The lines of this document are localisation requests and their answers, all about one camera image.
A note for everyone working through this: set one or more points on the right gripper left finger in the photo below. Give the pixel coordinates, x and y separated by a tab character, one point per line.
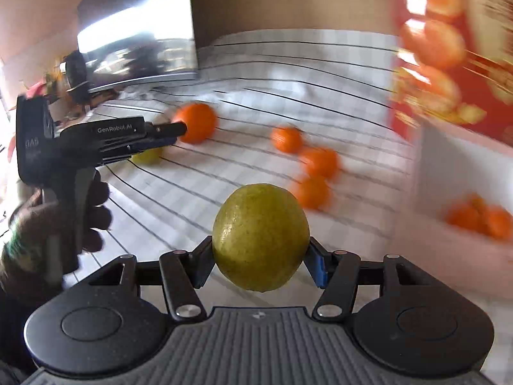
183	273

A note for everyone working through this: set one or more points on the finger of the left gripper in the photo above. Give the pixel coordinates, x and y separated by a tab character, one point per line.
126	150
167	130

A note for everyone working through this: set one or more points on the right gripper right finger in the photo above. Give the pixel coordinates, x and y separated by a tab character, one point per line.
336	273

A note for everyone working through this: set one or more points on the green lemon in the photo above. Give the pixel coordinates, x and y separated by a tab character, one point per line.
259	237
148	157

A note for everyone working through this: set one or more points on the large orange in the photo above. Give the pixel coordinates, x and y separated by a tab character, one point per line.
200	120

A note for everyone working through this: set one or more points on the gloved left hand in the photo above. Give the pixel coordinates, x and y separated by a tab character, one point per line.
24	258

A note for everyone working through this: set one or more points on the black speaker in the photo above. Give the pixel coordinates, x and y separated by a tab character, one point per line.
76	78

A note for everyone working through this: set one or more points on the black monitor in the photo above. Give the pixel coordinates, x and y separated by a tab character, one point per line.
136	41

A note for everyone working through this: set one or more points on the mandarin behind group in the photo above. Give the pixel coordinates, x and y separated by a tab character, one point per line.
321	162

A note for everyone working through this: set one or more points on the pink gift box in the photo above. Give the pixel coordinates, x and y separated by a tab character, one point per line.
450	164

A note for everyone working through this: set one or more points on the stemmed mandarin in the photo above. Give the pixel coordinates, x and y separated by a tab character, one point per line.
287	139

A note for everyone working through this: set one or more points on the white grid tablecloth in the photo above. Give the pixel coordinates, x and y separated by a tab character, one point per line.
334	85

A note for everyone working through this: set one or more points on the red snack bag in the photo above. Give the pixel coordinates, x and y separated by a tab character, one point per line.
454	64

